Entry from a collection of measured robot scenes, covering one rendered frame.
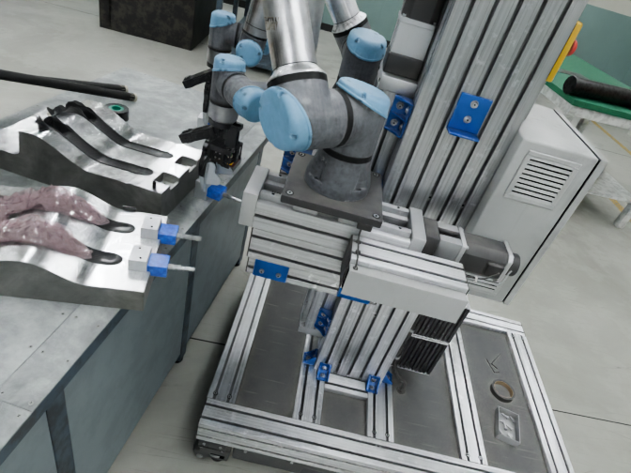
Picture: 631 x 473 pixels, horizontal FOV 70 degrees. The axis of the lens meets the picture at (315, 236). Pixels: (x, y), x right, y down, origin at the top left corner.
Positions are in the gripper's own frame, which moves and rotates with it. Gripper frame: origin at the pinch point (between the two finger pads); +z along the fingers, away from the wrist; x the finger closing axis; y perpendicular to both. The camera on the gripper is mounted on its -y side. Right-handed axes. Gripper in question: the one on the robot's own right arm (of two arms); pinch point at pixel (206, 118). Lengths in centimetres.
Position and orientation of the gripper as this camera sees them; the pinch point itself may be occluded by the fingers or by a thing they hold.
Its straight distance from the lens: 168.7
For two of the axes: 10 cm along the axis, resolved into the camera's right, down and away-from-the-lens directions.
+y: 9.7, 2.0, 1.3
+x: 0.2, -5.9, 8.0
